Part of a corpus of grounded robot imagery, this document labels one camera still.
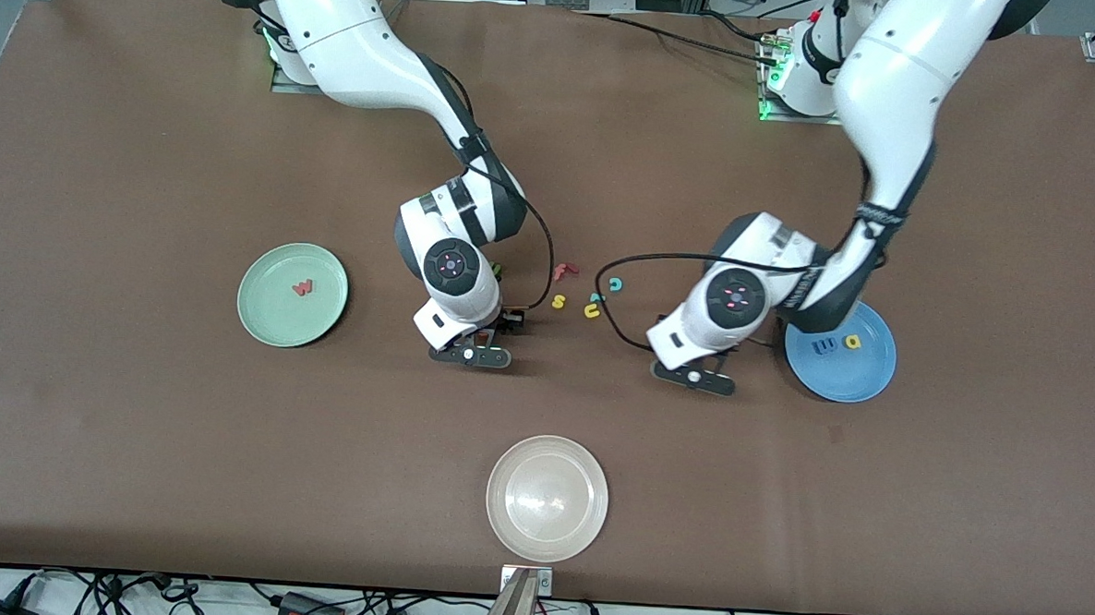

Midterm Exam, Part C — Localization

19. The green plate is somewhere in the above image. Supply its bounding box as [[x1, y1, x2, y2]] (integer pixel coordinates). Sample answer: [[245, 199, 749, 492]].
[[235, 240, 352, 352]]

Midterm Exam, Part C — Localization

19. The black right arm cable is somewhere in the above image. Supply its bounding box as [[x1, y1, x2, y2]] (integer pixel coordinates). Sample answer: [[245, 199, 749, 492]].
[[414, 53, 565, 313]]

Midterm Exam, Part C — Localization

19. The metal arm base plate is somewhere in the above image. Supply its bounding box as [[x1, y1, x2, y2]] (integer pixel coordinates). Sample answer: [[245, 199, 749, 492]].
[[269, 55, 327, 95], [755, 26, 847, 127]]

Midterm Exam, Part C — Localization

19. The black power strip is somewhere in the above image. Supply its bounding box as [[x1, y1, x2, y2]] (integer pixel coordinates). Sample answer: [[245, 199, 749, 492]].
[[275, 590, 348, 615]]

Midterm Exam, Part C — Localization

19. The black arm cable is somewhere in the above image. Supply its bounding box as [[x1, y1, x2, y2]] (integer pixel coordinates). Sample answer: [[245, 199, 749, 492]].
[[414, 53, 565, 313], [592, 248, 828, 362]]

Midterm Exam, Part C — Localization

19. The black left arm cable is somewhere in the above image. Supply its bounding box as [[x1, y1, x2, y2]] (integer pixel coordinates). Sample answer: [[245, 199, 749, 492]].
[[592, 248, 828, 362]]

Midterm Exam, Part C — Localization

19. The metal mounting bracket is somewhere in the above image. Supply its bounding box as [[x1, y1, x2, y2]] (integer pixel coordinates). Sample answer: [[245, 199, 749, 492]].
[[499, 564, 555, 597]]

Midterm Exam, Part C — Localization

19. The beige plate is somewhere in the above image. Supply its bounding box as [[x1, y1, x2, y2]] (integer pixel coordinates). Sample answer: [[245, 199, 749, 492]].
[[483, 432, 613, 566]]

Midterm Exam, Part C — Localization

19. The blue plate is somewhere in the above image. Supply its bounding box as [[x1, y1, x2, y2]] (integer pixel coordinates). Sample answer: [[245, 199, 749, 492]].
[[781, 297, 901, 406]]

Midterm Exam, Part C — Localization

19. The black table cable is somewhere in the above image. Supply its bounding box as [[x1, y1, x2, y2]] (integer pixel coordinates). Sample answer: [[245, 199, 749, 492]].
[[568, 6, 788, 69]]

